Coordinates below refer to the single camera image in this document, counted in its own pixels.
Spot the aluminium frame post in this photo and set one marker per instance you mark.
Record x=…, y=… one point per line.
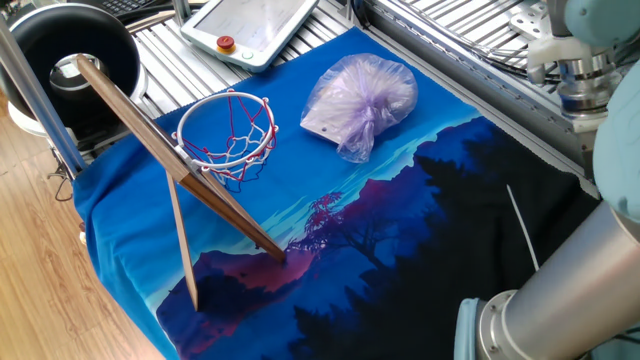
x=35, y=92

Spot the silver Schunk gripper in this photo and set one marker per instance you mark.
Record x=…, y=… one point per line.
x=589, y=150

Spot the white teach pendant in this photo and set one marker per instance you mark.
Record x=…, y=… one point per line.
x=250, y=25

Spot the blue landscape print cloth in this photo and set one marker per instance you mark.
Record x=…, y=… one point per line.
x=350, y=240

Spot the wooden picture frame stand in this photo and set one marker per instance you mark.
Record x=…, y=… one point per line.
x=150, y=126

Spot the white hoop with net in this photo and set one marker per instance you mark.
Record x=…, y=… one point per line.
x=225, y=165

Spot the purple plastic bag with box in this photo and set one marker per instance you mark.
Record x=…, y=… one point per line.
x=360, y=95

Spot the black keyboard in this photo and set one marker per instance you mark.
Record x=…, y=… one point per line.
x=125, y=6

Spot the silver UR5 robot arm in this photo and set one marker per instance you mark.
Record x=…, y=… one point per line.
x=575, y=300

